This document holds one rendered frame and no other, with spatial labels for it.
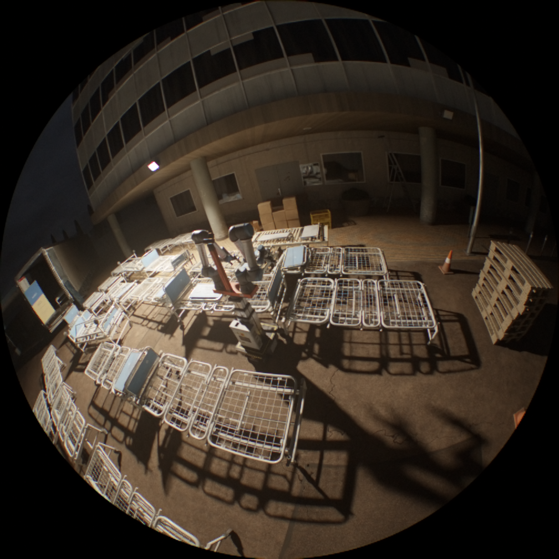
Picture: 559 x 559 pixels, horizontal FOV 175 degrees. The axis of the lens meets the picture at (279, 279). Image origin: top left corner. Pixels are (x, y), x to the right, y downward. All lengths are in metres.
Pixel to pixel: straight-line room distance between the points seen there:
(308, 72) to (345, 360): 5.91
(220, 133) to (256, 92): 1.45
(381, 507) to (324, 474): 0.78
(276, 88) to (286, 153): 3.52
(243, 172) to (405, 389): 8.62
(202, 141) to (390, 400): 6.25
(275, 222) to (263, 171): 3.00
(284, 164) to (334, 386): 7.50
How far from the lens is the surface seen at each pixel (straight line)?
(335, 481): 2.24
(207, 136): 5.30
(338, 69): 5.49
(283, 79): 5.40
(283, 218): 5.87
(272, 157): 8.08
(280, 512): 2.38
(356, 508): 2.36
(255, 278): 1.63
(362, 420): 2.27
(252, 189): 8.48
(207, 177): 6.97
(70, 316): 8.93
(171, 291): 3.66
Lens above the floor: 2.21
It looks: 35 degrees down
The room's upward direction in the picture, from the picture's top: 15 degrees counter-clockwise
